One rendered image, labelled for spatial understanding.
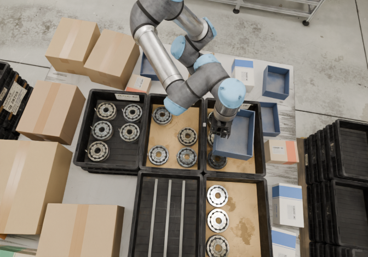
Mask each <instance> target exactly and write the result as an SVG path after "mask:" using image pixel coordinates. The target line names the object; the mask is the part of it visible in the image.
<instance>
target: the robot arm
mask: <svg viewBox="0 0 368 257"><path fill-rule="evenodd" d="M163 20H166V21H173V22H174V23H175V24H176V25H178V26H179V27H181V28H182V29H183V30H184V31H186V32H187V34H186V35H185V36H182V35H180V36H178V37H176V38H175V40H174V41H173V43H172V45H171V48H170V52H171V54H172V56H173V57H174V58H175V59H176V60H178V61H179V62H180V63H181V64H183V65H184V66H185V67H186V68H187V70H188V72H189V74H190V75H191V76H190V77H189V78H188V79H187V80H184V78H183V77H182V75H181V74H180V72H179V70H178V69H177V67H176V65H175V64H174V62H173V61H172V59H171V57H170V55H169V54H168V52H167V51H166V49H165V48H164V46H163V44H162V42H161V41H160V39H159V38H158V31H157V29H156V27H157V26H158V25H159V24H160V23H161V22H162V21H163ZM130 31H131V35H132V37H133V39H134V41H135V43H136V44H137V45H139V46H141V48H142V50H143V52H144V54H145V55H146V57H147V59H148V61H149V63H150V64H151V66H152V68H153V70H154V71H155V73H156V75H157V77H158V79H159V80H160V82H161V84H162V86H163V88H164V90H165V91H166V93H167V95H168V96H167V97H166V98H165V99H164V106H165V107H166V109H167V110H168V111H169V112H170V113H171V114H172V115H175V116H179V115H180V114H182V113H184V112H185V111H186V110H188V108H190V107H191V106H192V105H193V104H195V103H196V102H197V101H198V100H199V99H200V98H202V97H203V96H204V95H205V94H207V93H208V92H210V93H211V94H212V95H213V97H214V98H215V100H216V102H215V106H214V112H212V114H211V115H210V116H209V119H208V122H210V123H211V128H210V133H209V136H210V134H211V132H212V136H213V134H216V135H219V136H220V134H221V138H225V137H226V135H227V139H228V138H229V136H230V134H231V125H232V123H233V119H234V118H235V116H236V114H237V112H239V111H240V109H239V108H240V106H241V104H242V103H243V101H244V98H245V94H246V87H245V85H244V83H243V82H242V81H240V80H238V79H236V78H230V76H229V74H228V73H227V72H226V70H225V69H224V68H223V67H222V65H221V63H220V62H219V61H218V60H217V59H216V58H215V56H214V55H212V54H202V53H200V51H201V50H202V49H203V48H204V47H205V46H206V45H207V44H208V43H209V42H210V41H211V40H213V39H214V38H215V37H216V35H217V32H216V30H215V28H214V27H213V25H212V23H211V22H210V21H209V19H208V18H207V17H203V18H198V17H197V16H196V15H195V14H194V13H193V12H192V11H191V10H190V9H189V8H188V7H187V6H186V5H185V3H184V0H137V1H136V2H135V3H134V5H133V7H132V9H131V12H130Z"/></svg>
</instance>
